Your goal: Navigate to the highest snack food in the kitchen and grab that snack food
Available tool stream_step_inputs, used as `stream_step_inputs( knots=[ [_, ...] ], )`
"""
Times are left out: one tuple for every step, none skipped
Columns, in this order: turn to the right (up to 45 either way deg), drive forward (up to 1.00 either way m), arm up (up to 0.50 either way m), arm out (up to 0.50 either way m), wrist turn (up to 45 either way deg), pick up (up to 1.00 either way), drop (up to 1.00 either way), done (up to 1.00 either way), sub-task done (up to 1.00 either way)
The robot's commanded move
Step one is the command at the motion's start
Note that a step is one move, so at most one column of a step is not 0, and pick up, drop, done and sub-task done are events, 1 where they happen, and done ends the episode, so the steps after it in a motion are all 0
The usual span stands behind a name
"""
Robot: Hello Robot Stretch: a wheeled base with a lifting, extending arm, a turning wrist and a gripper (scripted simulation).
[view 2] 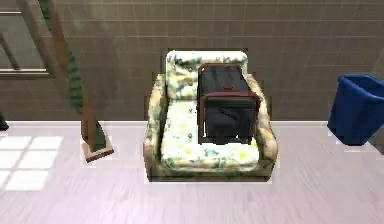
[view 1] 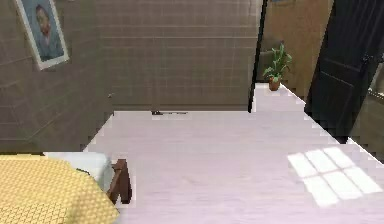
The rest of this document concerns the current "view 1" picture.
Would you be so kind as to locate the green potted house plant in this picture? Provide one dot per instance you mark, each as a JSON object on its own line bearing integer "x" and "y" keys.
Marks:
{"x": 277, "y": 66}

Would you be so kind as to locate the black room door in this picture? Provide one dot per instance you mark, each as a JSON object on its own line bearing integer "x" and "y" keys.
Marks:
{"x": 346, "y": 66}

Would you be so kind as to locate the bed with yellow blanket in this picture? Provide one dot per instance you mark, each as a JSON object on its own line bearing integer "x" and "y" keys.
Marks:
{"x": 50, "y": 190}

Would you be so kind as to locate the framed portrait picture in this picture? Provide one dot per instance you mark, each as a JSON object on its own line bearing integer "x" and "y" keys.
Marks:
{"x": 45, "y": 31}

